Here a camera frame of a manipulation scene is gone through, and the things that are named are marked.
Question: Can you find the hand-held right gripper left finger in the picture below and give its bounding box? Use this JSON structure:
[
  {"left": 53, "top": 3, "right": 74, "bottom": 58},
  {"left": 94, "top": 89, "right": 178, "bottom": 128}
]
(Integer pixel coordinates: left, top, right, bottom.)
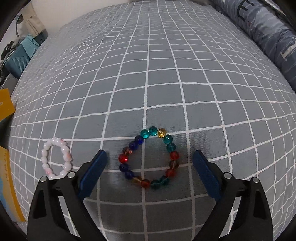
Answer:
[{"left": 27, "top": 149, "right": 108, "bottom": 241}]

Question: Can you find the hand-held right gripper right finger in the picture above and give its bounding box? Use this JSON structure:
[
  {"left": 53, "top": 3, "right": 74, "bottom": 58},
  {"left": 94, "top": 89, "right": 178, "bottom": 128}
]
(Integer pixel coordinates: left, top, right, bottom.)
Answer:
[{"left": 193, "top": 149, "right": 274, "bottom": 241}]

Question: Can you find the multicolour glass bead bracelet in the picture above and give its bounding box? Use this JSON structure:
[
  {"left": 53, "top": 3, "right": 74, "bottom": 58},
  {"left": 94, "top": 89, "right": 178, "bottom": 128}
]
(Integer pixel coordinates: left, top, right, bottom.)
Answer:
[{"left": 118, "top": 126, "right": 179, "bottom": 189}]

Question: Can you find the blue and yellow cardboard box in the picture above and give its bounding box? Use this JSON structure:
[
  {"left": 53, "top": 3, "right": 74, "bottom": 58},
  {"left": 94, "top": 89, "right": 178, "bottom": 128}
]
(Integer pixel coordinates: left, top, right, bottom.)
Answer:
[{"left": 0, "top": 146, "right": 26, "bottom": 223}]

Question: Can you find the orange cardboard box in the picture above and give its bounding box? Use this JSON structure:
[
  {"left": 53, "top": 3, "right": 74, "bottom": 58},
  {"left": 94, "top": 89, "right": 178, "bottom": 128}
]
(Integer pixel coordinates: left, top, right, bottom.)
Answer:
[{"left": 0, "top": 88, "right": 15, "bottom": 121}]

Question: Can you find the teal bag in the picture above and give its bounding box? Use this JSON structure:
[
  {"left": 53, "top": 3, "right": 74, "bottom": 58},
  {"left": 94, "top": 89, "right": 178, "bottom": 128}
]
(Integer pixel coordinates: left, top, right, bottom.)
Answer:
[{"left": 6, "top": 35, "right": 39, "bottom": 79}]

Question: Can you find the pile of desk clutter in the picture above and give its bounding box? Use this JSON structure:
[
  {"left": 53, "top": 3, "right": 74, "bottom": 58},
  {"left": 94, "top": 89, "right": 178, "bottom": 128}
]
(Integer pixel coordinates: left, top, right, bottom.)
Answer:
[{"left": 0, "top": 39, "right": 20, "bottom": 90}]

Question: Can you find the blue patterned folded quilt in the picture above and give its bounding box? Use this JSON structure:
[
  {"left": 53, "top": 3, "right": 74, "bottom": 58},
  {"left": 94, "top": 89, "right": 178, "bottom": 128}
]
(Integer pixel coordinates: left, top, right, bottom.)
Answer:
[{"left": 208, "top": 0, "right": 296, "bottom": 87}]

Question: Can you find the narrow tied beige curtain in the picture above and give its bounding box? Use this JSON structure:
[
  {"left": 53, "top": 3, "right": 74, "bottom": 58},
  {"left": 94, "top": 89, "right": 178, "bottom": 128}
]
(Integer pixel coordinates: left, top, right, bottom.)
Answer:
[{"left": 23, "top": 9, "right": 49, "bottom": 39}]

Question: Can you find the blue desk lamp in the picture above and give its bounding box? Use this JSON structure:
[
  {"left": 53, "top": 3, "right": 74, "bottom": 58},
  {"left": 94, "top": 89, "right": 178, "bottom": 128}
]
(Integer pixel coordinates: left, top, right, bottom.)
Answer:
[{"left": 14, "top": 14, "right": 25, "bottom": 37}]

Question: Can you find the white bead bracelet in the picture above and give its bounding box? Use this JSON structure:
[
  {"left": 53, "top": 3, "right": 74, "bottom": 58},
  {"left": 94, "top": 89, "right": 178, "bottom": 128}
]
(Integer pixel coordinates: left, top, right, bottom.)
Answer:
[{"left": 41, "top": 137, "right": 73, "bottom": 179}]

